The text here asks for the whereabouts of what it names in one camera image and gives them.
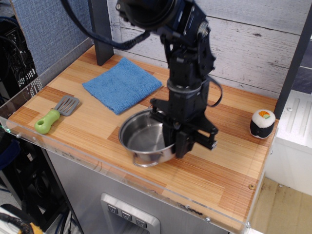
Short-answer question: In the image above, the blue folded cloth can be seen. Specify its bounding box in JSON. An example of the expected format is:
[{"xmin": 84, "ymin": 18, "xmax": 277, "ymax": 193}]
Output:
[{"xmin": 82, "ymin": 58, "xmax": 162, "ymax": 115}]

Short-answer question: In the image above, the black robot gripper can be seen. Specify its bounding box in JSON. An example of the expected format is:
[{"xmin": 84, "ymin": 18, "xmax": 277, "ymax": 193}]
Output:
[{"xmin": 151, "ymin": 84, "xmax": 218, "ymax": 158}]

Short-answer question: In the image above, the silver cabinet with button panel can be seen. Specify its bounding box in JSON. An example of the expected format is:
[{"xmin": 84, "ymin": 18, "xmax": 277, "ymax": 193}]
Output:
[{"xmin": 47, "ymin": 151, "xmax": 246, "ymax": 234}]

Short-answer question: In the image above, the dark grey right post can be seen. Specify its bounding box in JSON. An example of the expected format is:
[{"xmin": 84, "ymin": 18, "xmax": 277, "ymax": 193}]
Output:
[{"xmin": 275, "ymin": 0, "xmax": 312, "ymax": 115}]

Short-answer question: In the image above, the plush sushi roll toy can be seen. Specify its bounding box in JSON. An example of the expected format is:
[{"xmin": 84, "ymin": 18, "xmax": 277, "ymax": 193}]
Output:
[{"xmin": 250, "ymin": 109, "xmax": 275, "ymax": 139}]

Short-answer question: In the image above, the dark grey left post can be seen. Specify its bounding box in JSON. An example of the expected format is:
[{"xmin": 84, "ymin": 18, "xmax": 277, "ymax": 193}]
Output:
[{"xmin": 88, "ymin": 0, "xmax": 114, "ymax": 66}]

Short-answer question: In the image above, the stainless steel pot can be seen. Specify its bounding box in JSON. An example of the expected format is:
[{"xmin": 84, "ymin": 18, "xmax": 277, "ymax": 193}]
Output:
[{"xmin": 118, "ymin": 109, "xmax": 176, "ymax": 168}]

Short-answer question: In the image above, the green handled grey spatula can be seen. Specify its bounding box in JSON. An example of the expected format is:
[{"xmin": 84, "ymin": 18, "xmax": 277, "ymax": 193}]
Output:
[{"xmin": 34, "ymin": 95, "xmax": 79, "ymax": 134}]

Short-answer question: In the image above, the white side cabinet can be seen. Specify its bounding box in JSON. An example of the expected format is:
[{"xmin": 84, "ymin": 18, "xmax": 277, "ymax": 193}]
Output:
[{"xmin": 265, "ymin": 90, "xmax": 312, "ymax": 195}]

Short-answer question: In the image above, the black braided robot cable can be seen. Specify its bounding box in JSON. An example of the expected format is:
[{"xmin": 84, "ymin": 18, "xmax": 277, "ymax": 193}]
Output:
[{"xmin": 60, "ymin": 0, "xmax": 151, "ymax": 50}]

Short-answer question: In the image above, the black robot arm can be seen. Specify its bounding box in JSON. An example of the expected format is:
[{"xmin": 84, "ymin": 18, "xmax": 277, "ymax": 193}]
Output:
[{"xmin": 116, "ymin": 0, "xmax": 218, "ymax": 158}]

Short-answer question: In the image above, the black equipment rack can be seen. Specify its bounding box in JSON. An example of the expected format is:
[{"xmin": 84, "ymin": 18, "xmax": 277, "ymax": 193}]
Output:
[{"xmin": 0, "ymin": 16, "xmax": 38, "ymax": 104}]

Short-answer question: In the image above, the dark grey post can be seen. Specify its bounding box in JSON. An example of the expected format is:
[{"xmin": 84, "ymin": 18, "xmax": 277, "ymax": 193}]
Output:
[
  {"xmin": 275, "ymin": 0, "xmax": 312, "ymax": 115},
  {"xmin": 88, "ymin": 0, "xmax": 114, "ymax": 66}
]

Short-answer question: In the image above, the clear acrylic table guard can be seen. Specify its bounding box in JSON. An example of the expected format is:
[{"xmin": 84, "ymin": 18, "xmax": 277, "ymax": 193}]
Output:
[{"xmin": 0, "ymin": 78, "xmax": 276, "ymax": 234}]

